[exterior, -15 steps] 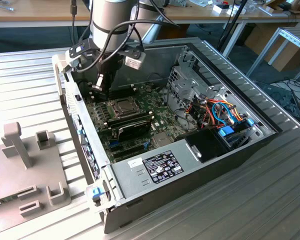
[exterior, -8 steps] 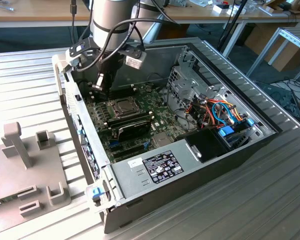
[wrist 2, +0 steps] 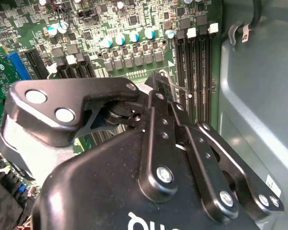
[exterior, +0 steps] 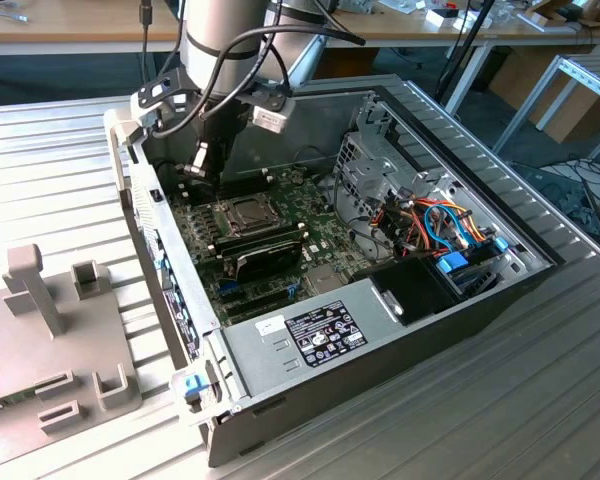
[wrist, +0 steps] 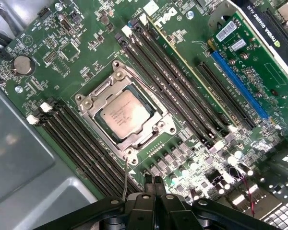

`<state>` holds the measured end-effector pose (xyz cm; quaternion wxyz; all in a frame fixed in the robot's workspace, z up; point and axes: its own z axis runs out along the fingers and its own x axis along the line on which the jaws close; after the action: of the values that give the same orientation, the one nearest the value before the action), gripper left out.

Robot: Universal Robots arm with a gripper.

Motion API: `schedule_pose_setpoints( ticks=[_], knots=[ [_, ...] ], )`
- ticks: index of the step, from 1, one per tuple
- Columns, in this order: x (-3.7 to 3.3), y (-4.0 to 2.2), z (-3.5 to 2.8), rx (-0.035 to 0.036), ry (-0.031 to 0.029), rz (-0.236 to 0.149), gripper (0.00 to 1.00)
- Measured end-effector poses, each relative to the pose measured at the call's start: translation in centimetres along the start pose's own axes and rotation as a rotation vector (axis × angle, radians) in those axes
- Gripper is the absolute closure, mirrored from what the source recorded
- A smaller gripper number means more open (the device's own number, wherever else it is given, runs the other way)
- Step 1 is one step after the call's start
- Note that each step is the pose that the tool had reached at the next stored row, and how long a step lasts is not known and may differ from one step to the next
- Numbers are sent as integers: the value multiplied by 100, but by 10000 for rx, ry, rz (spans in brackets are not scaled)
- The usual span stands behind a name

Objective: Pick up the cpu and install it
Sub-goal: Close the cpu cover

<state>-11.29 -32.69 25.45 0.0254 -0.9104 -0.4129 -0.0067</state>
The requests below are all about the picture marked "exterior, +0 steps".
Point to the silver CPU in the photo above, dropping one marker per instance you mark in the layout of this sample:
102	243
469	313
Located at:
247	215

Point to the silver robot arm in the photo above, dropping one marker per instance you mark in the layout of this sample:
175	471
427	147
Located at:
215	30

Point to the black RAM slot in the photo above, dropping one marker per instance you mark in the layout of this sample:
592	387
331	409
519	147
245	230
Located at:
260	232
245	180
260	242
247	189

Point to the black graphics card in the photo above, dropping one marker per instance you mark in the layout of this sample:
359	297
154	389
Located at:
270	260

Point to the green motherboard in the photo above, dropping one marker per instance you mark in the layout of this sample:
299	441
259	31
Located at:
330	235

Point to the metal disk bay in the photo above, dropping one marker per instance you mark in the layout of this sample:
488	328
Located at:
375	170

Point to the black expansion slot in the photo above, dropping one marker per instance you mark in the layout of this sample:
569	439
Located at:
252	311
252	298

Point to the silver chipset heatsink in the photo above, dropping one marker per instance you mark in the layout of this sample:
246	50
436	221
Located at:
322	280

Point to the wooden desk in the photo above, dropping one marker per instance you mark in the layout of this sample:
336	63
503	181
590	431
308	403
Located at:
55	30
510	32

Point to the grey power supply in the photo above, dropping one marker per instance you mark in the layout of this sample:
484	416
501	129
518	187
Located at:
260	360

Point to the silver metal tool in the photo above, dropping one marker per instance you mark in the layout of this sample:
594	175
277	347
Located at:
17	16

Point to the blue case latch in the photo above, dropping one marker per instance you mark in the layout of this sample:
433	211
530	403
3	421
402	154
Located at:
192	386

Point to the black tripod pole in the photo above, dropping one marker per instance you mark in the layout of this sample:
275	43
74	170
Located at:
467	47

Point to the blue disk carrier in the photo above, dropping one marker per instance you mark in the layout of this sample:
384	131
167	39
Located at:
452	262

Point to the grey parts rack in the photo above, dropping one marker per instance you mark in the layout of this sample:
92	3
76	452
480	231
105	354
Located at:
55	360

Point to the black open PC case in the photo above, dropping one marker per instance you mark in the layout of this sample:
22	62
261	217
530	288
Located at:
355	400

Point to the green RAM stick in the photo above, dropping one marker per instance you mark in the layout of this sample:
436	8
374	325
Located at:
22	396

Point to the black floor stand base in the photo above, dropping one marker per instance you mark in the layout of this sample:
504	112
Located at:
580	200

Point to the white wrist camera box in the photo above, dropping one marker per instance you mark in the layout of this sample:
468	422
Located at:
272	117

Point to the wrist camera with black bracket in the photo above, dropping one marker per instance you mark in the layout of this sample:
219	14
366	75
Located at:
142	100

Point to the aluminium profile frame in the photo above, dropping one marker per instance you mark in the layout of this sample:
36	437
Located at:
590	75

